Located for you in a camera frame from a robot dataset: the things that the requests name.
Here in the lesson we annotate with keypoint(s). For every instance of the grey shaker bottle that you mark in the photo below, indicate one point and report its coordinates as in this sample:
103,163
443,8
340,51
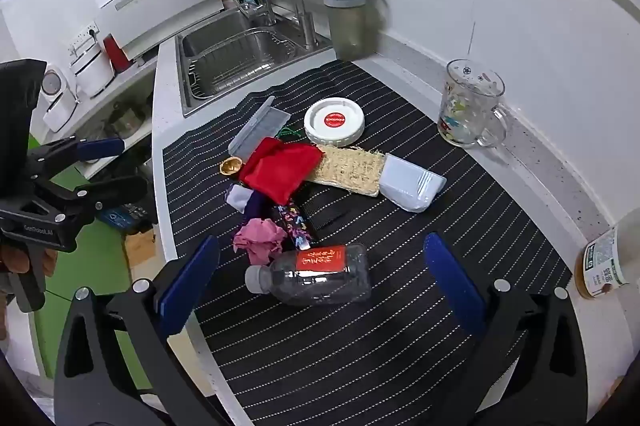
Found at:
347,25

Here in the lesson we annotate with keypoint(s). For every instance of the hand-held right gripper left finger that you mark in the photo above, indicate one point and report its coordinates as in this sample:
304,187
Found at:
192,283

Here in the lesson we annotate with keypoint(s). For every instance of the black striped mat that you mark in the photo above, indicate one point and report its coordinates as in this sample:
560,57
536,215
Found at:
350,356

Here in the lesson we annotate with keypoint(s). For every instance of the pink cloth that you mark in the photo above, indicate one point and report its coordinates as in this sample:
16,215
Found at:
257,241

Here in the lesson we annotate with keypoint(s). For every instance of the purple and grey sock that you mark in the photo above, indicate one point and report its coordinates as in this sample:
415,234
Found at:
240,197

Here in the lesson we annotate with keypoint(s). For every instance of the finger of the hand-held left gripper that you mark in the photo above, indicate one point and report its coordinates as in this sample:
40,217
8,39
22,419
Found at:
102,148
117,193

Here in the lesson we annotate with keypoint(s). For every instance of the white pot appliance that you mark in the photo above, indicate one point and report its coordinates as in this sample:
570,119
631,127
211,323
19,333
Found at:
92,70

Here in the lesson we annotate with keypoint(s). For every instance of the colourful patterned wrapper tube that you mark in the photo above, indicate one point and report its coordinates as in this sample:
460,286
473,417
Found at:
295,226

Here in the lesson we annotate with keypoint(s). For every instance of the gold foil cup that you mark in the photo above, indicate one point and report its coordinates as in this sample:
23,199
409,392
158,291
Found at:
231,166

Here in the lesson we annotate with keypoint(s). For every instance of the white lid with red label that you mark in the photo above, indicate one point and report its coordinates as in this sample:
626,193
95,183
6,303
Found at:
320,125

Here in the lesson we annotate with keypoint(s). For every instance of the person's left hand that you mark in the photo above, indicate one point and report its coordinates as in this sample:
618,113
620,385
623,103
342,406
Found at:
50,262

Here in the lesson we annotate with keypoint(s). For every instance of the labelled tea bottle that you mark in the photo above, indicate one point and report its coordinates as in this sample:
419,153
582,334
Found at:
605,261

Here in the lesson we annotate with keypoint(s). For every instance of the stainless steel sink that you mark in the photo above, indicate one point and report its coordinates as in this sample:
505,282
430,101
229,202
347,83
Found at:
235,50

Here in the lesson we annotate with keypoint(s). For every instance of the printed glass mug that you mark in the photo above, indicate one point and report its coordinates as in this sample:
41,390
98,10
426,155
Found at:
465,105

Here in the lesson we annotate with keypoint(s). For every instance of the cardboard box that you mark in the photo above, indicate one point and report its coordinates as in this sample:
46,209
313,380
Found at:
142,251

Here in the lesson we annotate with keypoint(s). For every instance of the beige loofah pad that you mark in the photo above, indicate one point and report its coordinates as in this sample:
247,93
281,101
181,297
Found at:
350,168

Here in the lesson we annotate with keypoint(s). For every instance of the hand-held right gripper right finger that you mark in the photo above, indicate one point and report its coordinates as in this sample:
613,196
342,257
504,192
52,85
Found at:
452,286

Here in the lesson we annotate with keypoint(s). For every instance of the dark box with blue label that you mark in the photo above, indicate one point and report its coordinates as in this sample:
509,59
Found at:
122,218

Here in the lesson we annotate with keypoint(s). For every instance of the white rice cooker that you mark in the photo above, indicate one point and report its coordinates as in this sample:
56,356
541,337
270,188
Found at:
57,98

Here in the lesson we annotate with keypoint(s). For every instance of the wall power outlet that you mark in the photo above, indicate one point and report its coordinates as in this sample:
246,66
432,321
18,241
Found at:
84,36

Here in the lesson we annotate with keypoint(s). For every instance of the red cloth pouch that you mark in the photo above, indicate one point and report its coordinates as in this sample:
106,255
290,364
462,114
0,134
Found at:
280,171

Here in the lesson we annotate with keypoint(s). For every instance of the clear plastic bottle red label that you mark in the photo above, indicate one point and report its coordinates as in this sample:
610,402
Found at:
320,273

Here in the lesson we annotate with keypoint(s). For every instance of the white plastic tray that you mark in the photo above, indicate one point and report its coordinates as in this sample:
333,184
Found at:
410,186

